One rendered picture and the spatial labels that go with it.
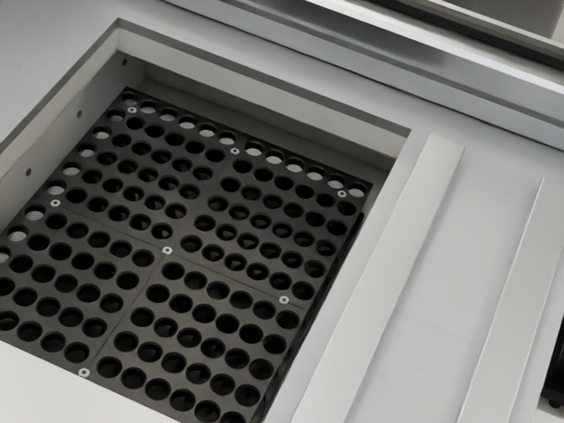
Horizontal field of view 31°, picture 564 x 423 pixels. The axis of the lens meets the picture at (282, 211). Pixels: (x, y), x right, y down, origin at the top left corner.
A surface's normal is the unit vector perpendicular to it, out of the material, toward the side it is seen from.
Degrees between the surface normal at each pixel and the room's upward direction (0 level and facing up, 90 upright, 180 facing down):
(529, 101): 90
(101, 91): 90
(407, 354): 0
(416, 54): 90
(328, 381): 0
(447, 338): 0
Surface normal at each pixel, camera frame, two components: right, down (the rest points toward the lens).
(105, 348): 0.13, -0.66
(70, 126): 0.91, 0.37
